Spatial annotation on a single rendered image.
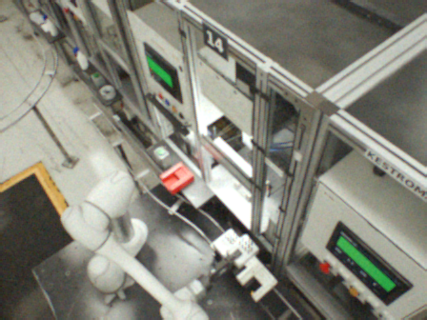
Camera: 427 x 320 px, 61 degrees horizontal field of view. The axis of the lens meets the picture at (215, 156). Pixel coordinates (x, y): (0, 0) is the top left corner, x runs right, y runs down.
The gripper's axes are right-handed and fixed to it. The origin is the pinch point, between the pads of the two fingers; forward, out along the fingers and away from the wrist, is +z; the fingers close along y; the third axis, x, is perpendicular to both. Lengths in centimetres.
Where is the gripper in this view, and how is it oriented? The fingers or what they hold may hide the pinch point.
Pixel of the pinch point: (234, 257)
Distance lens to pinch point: 178.1
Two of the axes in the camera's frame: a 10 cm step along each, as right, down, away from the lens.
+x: -6.4, -6.1, 4.8
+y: -0.7, -5.7, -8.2
